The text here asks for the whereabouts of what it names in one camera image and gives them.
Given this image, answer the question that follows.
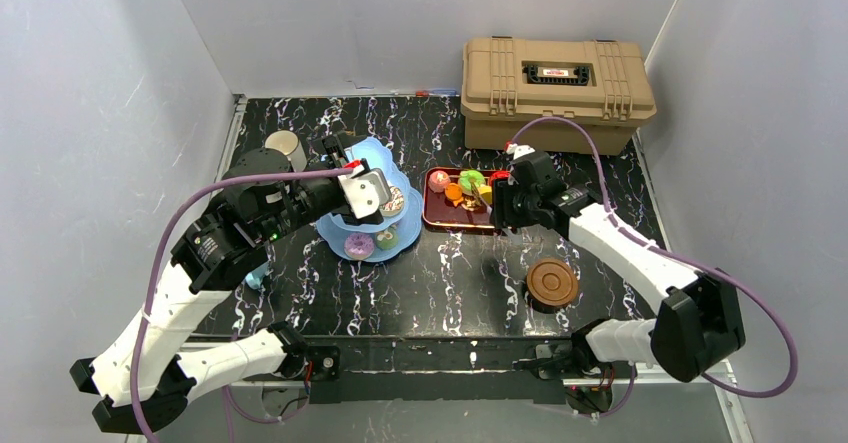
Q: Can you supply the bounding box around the red rectangular tray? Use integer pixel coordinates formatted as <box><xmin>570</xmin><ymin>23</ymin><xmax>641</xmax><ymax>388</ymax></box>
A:
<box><xmin>422</xmin><ymin>167</ymin><xmax>498</xmax><ymax>233</ymax></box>

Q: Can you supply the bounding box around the purple glazed donut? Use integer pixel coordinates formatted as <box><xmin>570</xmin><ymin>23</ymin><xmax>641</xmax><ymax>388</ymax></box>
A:
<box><xmin>343</xmin><ymin>232</ymin><xmax>376</xmax><ymax>261</ymax></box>

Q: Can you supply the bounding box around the blue three-tier cake stand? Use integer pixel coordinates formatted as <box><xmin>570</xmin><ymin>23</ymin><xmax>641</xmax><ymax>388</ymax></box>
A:
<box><xmin>316</xmin><ymin>137</ymin><xmax>423</xmax><ymax>263</ymax></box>

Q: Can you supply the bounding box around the green sugared cake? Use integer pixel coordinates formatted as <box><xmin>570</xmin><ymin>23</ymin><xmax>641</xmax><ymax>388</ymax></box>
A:
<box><xmin>373</xmin><ymin>226</ymin><xmax>399</xmax><ymax>251</ymax></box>

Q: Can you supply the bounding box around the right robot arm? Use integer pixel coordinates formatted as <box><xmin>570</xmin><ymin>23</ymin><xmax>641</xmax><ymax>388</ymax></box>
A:
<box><xmin>490</xmin><ymin>144</ymin><xmax>746</xmax><ymax>382</ymax></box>

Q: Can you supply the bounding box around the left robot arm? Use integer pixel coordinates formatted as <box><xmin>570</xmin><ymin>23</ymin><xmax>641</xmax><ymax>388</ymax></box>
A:
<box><xmin>70</xmin><ymin>132</ymin><xmax>365</xmax><ymax>438</ymax></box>

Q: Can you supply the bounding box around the red glazed donut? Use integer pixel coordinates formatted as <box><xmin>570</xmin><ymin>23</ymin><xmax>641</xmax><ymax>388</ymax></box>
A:
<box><xmin>488</xmin><ymin>170</ymin><xmax>510</xmax><ymax>186</ymax></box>

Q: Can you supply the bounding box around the yellow cake slice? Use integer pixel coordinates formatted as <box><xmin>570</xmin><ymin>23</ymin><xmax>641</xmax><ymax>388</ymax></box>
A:
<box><xmin>475</xmin><ymin>184</ymin><xmax>493</xmax><ymax>206</ymax></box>

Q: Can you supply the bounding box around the beige ribbed mug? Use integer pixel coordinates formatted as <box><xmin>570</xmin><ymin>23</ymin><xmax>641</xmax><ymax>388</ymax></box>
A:
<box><xmin>264</xmin><ymin>130</ymin><xmax>308</xmax><ymax>172</ymax></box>

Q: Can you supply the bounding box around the green glazed donut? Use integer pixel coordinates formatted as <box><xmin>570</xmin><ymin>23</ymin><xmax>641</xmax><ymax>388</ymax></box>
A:
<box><xmin>457</xmin><ymin>169</ymin><xmax>486</xmax><ymax>195</ymax></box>

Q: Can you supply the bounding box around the orange cookie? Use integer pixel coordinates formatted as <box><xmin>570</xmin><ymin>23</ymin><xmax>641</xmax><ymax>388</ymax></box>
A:
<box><xmin>444</xmin><ymin>183</ymin><xmax>464</xmax><ymax>206</ymax></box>

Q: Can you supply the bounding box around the round brown wooden box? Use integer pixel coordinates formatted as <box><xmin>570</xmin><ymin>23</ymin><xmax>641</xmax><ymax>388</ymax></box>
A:
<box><xmin>524</xmin><ymin>258</ymin><xmax>579</xmax><ymax>313</ymax></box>

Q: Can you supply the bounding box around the pink sugared cake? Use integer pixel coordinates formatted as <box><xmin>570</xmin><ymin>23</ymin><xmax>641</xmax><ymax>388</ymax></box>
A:
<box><xmin>427</xmin><ymin>170</ymin><xmax>451</xmax><ymax>193</ymax></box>

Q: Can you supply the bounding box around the tan plastic toolbox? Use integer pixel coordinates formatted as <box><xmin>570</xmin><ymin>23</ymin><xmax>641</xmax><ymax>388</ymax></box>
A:
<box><xmin>460</xmin><ymin>37</ymin><xmax>657</xmax><ymax>155</ymax></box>

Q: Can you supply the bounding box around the red blue pen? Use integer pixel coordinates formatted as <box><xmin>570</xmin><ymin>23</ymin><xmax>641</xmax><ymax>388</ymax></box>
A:
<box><xmin>414</xmin><ymin>88</ymin><xmax>458</xmax><ymax>98</ymax></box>

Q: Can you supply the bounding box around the light blue cup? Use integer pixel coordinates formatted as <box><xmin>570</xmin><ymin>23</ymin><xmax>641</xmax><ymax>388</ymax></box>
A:
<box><xmin>243</xmin><ymin>261</ymin><xmax>269</xmax><ymax>291</ymax></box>

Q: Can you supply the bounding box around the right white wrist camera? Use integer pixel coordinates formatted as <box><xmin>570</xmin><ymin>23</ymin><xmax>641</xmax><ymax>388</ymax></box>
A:
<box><xmin>505</xmin><ymin>142</ymin><xmax>535</xmax><ymax>160</ymax></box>

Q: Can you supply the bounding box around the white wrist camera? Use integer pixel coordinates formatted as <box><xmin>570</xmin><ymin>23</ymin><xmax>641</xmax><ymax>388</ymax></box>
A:
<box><xmin>338</xmin><ymin>166</ymin><xmax>391</xmax><ymax>225</ymax></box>
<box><xmin>505</xmin><ymin>142</ymin><xmax>535</xmax><ymax>160</ymax></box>

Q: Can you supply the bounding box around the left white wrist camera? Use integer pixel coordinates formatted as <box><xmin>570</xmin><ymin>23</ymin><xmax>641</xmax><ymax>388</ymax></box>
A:
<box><xmin>338</xmin><ymin>166</ymin><xmax>391</xmax><ymax>225</ymax></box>

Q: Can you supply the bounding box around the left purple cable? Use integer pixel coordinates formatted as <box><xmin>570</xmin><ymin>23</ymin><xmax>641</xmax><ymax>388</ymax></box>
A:
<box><xmin>128</xmin><ymin>160</ymin><xmax>366</xmax><ymax>443</ymax></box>

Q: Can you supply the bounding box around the purple cable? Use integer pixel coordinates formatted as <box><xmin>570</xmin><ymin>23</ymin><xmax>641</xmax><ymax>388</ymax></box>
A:
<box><xmin>508</xmin><ymin>115</ymin><xmax>800</xmax><ymax>421</ymax></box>
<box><xmin>128</xmin><ymin>160</ymin><xmax>366</xmax><ymax>443</ymax></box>

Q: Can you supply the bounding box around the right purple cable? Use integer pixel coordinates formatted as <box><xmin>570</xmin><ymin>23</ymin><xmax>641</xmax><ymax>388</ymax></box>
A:
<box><xmin>508</xmin><ymin>115</ymin><xmax>800</xmax><ymax>421</ymax></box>

